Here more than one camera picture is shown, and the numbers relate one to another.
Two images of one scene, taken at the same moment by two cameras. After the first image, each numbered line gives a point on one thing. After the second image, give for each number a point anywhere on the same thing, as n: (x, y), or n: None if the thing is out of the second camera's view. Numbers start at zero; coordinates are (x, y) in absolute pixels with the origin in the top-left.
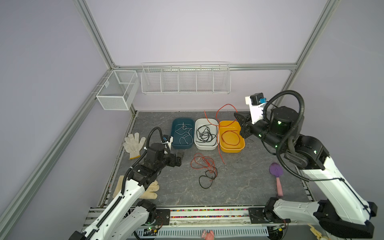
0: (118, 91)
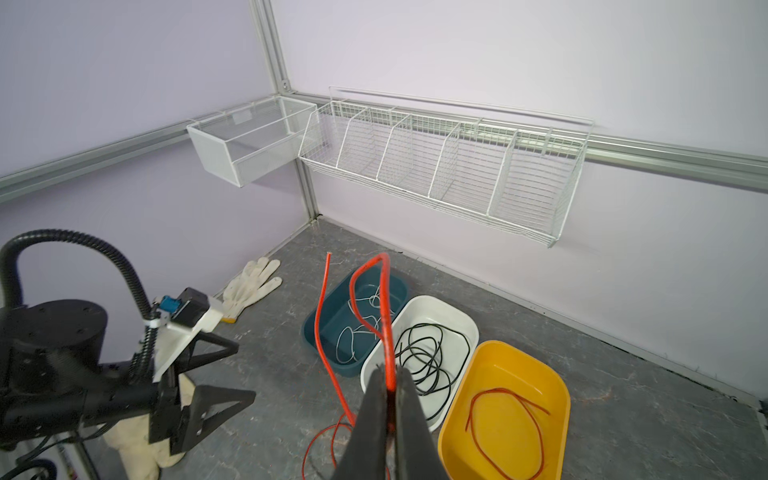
0: (258, 139)
